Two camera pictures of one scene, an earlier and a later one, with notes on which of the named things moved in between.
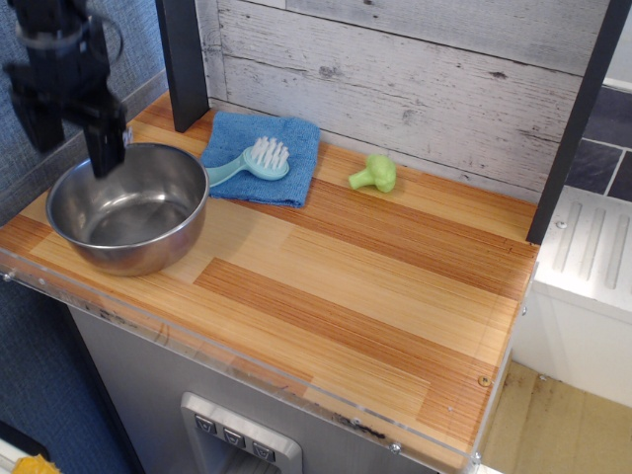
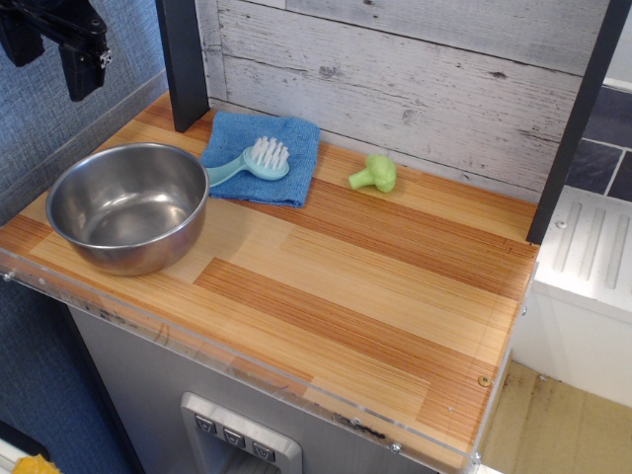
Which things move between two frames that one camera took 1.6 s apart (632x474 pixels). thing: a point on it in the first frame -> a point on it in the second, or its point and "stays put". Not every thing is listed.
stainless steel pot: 139,222 stays put
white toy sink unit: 575,326 stays put
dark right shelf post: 584,105 stays put
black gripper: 78,80 -> 23,22
